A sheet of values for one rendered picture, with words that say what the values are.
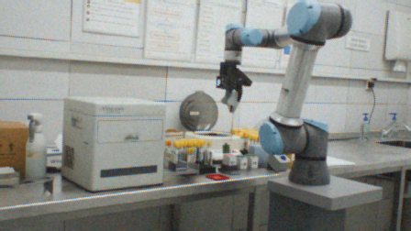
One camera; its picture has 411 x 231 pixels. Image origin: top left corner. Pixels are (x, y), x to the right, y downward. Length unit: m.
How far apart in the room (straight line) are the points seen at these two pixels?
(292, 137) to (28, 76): 1.15
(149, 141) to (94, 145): 0.21
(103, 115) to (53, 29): 0.71
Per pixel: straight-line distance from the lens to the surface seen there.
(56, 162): 2.00
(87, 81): 2.25
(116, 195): 1.61
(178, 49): 2.48
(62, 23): 2.21
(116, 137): 1.61
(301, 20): 1.52
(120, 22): 2.32
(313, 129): 1.70
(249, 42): 1.83
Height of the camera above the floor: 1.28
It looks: 5 degrees down
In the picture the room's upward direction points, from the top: 3 degrees clockwise
